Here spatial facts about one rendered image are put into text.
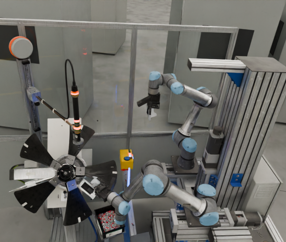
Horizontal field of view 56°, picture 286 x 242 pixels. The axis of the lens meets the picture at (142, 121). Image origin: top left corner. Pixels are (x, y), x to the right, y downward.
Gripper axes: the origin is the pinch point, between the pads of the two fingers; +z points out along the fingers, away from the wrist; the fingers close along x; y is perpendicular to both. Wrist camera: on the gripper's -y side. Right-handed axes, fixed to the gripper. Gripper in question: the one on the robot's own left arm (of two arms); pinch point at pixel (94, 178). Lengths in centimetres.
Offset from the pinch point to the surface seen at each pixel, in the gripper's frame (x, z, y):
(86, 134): -22.5, 19.0, -10.5
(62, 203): 30.2, 21.4, 18.8
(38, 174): 3.9, 35.6, 24.4
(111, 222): 33.7, -16.4, 1.8
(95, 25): -79, 60, -58
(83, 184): 12.3, 10.6, 3.8
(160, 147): 47, 21, -95
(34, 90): -40, 73, -3
